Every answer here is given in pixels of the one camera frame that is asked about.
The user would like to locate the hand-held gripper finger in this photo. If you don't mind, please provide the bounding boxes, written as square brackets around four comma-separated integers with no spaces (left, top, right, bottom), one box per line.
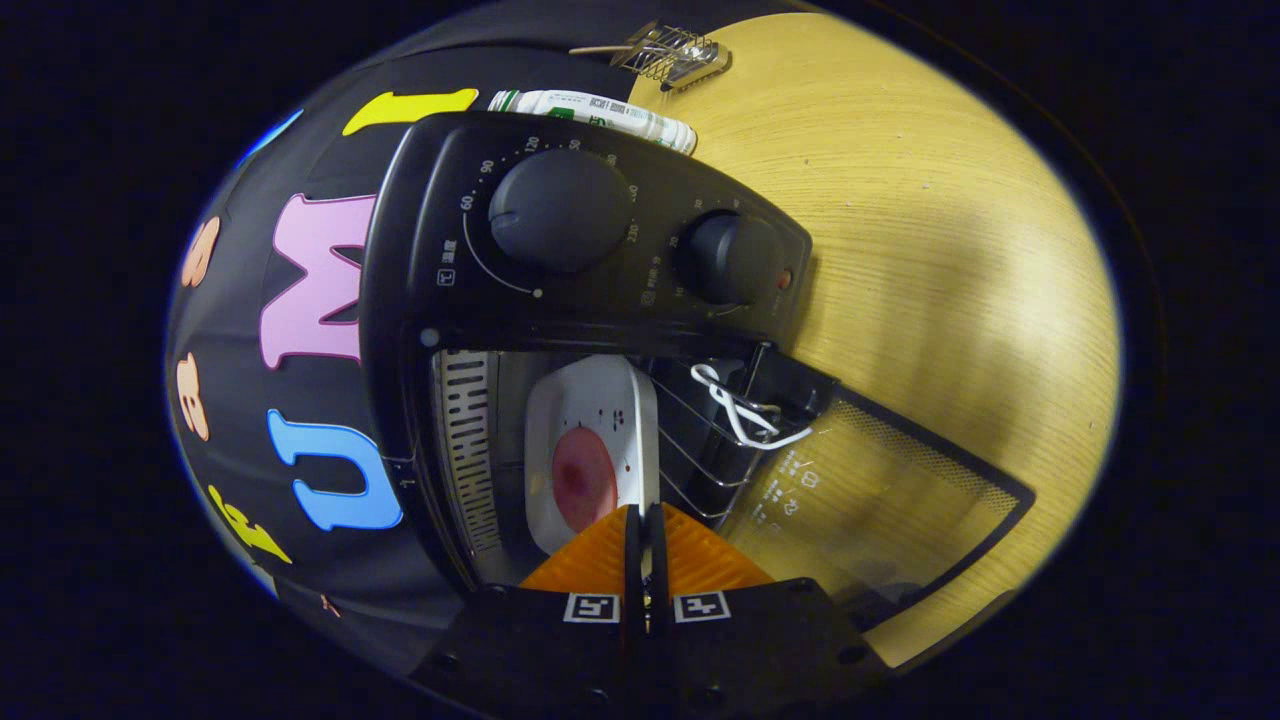
[410,505,644,717]
[645,503,891,717]

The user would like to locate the pink round food slice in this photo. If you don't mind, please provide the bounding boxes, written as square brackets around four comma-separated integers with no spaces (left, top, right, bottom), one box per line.
[551,428,619,534]

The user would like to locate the white square plate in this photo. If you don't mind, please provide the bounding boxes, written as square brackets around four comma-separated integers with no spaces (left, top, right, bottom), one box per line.
[524,355,661,556]

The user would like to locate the black toaster oven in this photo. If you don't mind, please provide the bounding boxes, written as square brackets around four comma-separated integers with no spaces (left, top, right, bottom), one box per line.
[360,110,1036,631]

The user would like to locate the metal oven rack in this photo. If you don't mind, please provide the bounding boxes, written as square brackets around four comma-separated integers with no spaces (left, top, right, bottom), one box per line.
[650,375,781,521]

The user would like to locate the white bottle with green label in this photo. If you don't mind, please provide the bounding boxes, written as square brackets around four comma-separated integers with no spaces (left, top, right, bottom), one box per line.
[487,88,698,156]

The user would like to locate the white cord tie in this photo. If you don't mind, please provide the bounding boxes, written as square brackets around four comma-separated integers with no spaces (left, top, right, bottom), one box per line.
[690,362,813,451]

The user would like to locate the metal wire mesh holder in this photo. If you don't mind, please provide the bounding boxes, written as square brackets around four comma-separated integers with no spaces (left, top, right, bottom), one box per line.
[610,22,731,93]

